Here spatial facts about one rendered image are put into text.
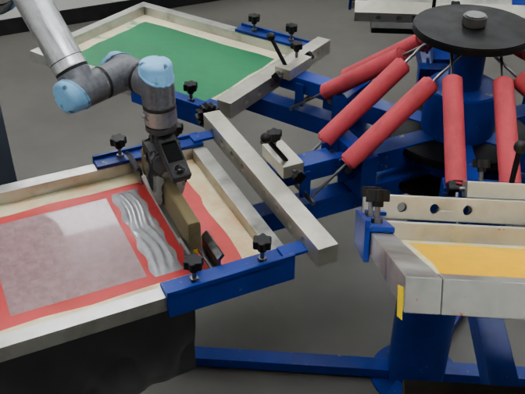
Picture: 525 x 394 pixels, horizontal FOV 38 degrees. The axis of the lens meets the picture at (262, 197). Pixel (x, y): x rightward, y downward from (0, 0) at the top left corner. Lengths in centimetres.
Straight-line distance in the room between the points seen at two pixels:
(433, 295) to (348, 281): 237
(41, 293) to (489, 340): 96
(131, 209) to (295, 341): 117
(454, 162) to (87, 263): 88
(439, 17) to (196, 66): 92
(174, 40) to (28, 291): 139
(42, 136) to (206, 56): 175
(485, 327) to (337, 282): 153
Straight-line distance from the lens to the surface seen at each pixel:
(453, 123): 186
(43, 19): 170
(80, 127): 432
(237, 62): 267
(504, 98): 193
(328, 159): 195
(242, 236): 182
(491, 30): 206
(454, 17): 212
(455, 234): 156
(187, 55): 274
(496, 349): 165
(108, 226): 189
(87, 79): 168
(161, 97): 168
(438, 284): 80
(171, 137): 175
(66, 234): 189
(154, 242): 181
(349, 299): 309
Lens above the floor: 207
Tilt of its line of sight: 35 degrees down
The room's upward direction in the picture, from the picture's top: straight up
